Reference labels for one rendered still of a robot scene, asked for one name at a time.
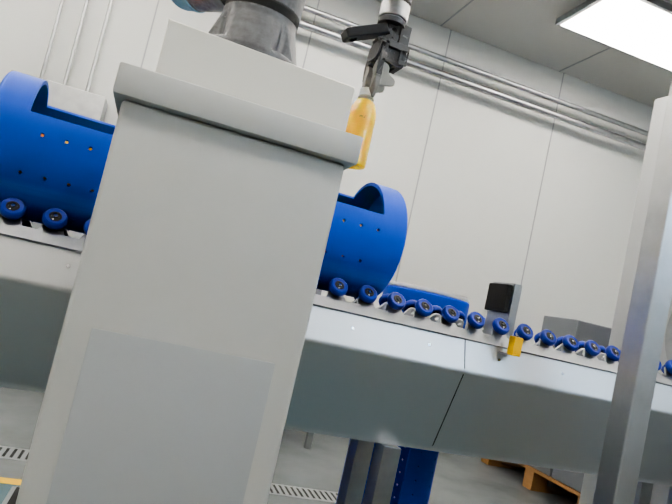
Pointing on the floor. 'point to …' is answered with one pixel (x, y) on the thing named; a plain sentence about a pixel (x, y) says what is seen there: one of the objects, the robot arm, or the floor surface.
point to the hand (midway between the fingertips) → (367, 93)
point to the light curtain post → (641, 339)
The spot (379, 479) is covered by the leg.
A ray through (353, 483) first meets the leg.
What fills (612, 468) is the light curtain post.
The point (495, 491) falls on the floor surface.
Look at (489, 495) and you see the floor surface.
